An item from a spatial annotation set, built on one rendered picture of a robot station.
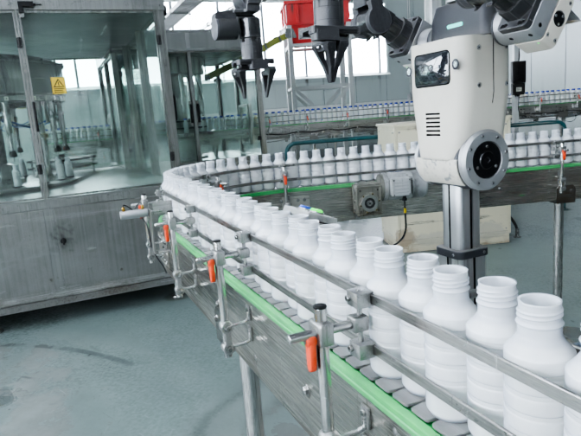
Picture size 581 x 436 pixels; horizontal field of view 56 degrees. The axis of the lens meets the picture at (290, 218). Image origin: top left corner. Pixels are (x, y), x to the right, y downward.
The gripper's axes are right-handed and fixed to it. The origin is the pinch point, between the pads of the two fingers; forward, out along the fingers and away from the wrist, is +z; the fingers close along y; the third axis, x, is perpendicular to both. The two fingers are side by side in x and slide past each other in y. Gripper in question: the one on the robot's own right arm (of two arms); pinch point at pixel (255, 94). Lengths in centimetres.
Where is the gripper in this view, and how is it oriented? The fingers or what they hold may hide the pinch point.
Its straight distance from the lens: 151.8
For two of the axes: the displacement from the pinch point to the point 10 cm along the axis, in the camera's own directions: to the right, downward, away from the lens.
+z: 0.8, 9.8, 1.9
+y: -9.1, 1.5, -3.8
